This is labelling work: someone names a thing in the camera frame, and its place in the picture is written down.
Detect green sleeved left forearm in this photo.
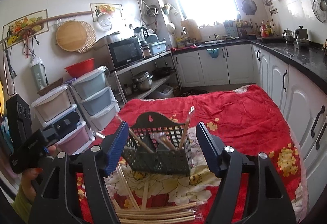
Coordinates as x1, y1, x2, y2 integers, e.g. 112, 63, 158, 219
11, 190, 32, 223

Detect red plastic basin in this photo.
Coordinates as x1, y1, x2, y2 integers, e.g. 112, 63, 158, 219
65, 58, 95, 78

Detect left plastic drawer tower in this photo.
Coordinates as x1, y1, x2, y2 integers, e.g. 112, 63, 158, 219
30, 84, 95, 155

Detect black microwave oven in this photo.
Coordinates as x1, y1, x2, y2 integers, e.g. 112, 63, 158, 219
92, 37, 144, 72

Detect blue hanging bin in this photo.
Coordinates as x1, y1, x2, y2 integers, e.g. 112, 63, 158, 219
206, 47, 219, 58

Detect fruit wall picture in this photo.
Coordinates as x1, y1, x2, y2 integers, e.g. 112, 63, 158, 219
2, 9, 49, 47

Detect right plastic drawer tower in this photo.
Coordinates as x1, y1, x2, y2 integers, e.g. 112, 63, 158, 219
71, 66, 120, 132

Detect metal shelf rack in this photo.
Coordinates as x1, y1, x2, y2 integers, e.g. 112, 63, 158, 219
110, 51, 179, 108

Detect round wooden board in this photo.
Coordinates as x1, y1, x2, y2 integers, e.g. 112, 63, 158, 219
56, 21, 87, 52

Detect blue storage box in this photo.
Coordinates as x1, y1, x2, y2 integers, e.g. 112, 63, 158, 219
149, 41, 166, 56

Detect steel kettle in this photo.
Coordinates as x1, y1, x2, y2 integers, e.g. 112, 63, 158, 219
283, 29, 294, 45

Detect left hand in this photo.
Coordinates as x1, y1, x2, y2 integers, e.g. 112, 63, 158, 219
20, 144, 58, 204

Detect steel pot stack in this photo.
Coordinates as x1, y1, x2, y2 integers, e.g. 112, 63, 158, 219
132, 71, 153, 91

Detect dark teapot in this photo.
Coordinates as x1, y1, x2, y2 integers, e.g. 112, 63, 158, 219
294, 26, 309, 47

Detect white base cabinets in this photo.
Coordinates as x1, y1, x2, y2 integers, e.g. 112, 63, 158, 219
174, 44, 326, 209

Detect green knife block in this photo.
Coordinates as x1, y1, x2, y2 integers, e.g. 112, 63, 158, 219
223, 20, 239, 37

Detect plastic drawer tower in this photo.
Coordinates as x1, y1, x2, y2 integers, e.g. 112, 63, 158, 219
30, 84, 95, 155
71, 66, 120, 132

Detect black countertop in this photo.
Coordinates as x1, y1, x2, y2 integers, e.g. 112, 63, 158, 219
172, 39, 326, 93

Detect wooden cutting board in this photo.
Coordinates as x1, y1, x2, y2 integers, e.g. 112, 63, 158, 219
181, 19, 202, 42

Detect chopsticks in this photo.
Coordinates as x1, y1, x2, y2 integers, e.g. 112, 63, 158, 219
178, 106, 195, 151
115, 113, 155, 154

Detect dark green utensil basket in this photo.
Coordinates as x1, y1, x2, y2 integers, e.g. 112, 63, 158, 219
122, 112, 192, 176

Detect red floral blanket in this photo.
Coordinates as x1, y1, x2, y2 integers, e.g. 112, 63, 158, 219
105, 85, 308, 219

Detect chopstick pair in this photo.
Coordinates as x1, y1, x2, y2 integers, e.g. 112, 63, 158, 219
117, 164, 140, 210

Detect chopstick bundle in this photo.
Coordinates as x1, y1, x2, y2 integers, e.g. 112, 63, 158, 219
115, 201, 207, 223

